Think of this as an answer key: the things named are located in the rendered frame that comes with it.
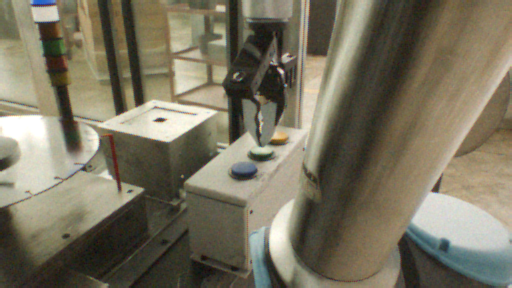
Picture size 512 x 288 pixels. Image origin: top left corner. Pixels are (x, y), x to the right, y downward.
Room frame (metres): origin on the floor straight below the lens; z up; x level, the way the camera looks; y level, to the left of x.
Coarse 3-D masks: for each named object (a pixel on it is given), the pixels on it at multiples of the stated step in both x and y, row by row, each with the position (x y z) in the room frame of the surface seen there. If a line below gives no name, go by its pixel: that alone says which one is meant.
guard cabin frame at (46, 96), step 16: (16, 0) 1.11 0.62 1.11; (128, 0) 0.96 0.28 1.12; (304, 0) 0.78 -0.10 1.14; (16, 16) 1.11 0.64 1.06; (32, 16) 1.09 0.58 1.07; (128, 16) 0.96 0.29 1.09; (304, 16) 0.79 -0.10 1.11; (32, 32) 1.09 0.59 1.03; (128, 32) 0.96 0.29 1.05; (304, 32) 0.79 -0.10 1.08; (32, 48) 1.10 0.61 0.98; (112, 48) 0.99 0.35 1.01; (128, 48) 0.96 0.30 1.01; (288, 48) 0.77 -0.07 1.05; (304, 48) 0.79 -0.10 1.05; (32, 64) 1.11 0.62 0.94; (112, 64) 0.99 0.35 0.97; (304, 64) 0.80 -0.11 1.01; (32, 80) 1.11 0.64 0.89; (112, 80) 0.99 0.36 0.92; (304, 80) 0.80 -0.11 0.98; (48, 96) 1.09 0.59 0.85; (112, 96) 0.99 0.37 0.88; (0, 112) 1.20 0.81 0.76; (16, 112) 1.17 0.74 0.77; (32, 112) 1.13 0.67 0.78; (48, 112) 1.10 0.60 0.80; (288, 112) 0.77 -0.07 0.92; (96, 128) 1.02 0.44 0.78
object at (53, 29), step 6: (36, 24) 0.80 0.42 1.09; (42, 24) 0.79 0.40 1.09; (48, 24) 0.79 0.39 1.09; (54, 24) 0.80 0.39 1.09; (36, 30) 0.80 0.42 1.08; (42, 30) 0.79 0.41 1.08; (48, 30) 0.79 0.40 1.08; (54, 30) 0.80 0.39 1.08; (60, 30) 0.82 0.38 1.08; (42, 36) 0.79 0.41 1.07; (48, 36) 0.79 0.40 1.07; (54, 36) 0.80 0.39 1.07; (60, 36) 0.81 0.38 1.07
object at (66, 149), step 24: (0, 120) 0.65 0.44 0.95; (24, 120) 0.65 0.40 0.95; (48, 120) 0.65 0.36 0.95; (72, 120) 0.65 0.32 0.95; (24, 144) 0.55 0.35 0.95; (48, 144) 0.55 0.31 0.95; (72, 144) 0.55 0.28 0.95; (96, 144) 0.55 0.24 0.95; (0, 168) 0.48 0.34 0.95; (24, 168) 0.48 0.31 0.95; (48, 168) 0.48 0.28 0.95; (72, 168) 0.48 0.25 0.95; (0, 192) 0.42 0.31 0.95; (24, 192) 0.42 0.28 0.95
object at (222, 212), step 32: (288, 128) 0.74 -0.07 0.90; (224, 160) 0.60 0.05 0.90; (288, 160) 0.64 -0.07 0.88; (192, 192) 0.52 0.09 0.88; (224, 192) 0.50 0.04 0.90; (256, 192) 0.51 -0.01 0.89; (288, 192) 0.64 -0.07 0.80; (192, 224) 0.52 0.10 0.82; (224, 224) 0.50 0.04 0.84; (256, 224) 0.51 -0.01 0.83; (192, 256) 0.53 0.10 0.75; (224, 256) 0.50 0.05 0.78
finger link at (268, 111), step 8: (264, 104) 0.61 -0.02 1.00; (272, 104) 0.60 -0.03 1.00; (264, 112) 0.60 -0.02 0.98; (272, 112) 0.60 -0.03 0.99; (264, 120) 0.60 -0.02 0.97; (272, 120) 0.60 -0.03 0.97; (280, 120) 0.64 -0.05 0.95; (264, 128) 0.60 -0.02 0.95; (272, 128) 0.60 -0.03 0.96; (264, 136) 0.60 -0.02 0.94; (272, 136) 0.60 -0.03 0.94; (264, 144) 0.61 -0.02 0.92
